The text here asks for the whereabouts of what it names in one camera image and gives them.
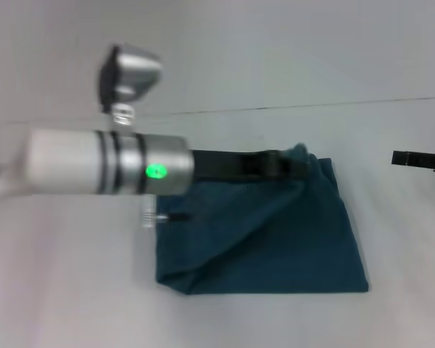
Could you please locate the red-brown left arm cable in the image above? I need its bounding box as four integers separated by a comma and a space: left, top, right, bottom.
140, 194, 194, 229

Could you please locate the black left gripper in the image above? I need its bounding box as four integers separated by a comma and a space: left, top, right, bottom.
191, 148, 310, 183

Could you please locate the teal shirt with cream lettering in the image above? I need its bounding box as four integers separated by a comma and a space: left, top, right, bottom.
154, 141, 371, 296

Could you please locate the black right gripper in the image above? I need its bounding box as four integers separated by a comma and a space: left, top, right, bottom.
391, 149, 435, 174

